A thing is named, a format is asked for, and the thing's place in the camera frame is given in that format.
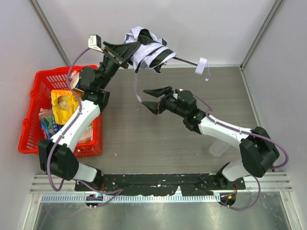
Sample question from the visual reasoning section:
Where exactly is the black and white carton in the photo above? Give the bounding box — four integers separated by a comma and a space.
69, 70, 84, 93

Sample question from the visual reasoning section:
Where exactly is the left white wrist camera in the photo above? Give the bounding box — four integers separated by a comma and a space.
88, 34, 102, 52

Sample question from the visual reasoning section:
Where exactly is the yellow Lay's chips bag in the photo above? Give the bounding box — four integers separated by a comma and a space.
51, 90, 79, 125

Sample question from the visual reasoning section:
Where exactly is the purple cable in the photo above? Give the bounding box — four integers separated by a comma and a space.
47, 46, 125, 207
191, 93, 290, 212

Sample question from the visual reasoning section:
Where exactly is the clear plastic water bottle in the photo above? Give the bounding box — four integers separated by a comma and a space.
208, 139, 230, 157

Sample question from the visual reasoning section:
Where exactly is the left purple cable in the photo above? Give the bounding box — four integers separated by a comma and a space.
47, 46, 125, 207

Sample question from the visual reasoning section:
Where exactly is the clear pink snack packet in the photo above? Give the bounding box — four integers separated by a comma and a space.
38, 108, 54, 119

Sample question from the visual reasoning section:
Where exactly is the white slotted cable duct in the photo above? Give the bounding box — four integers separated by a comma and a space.
41, 193, 220, 204

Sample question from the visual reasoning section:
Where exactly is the lavender folding umbrella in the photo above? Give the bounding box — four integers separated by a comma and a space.
124, 26, 210, 103

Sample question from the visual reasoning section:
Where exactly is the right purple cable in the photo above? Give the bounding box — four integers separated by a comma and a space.
191, 93, 290, 212

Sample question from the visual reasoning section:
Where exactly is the blue snack packet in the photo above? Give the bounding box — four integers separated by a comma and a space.
40, 116, 63, 139

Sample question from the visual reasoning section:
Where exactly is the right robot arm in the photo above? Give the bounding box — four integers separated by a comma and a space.
142, 86, 280, 188

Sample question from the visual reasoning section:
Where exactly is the red plastic basket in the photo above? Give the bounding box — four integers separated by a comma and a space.
18, 66, 103, 158

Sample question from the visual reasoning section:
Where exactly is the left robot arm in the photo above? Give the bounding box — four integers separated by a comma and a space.
38, 42, 141, 192

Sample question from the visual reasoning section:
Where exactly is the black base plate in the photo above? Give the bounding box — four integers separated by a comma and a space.
87, 173, 246, 196

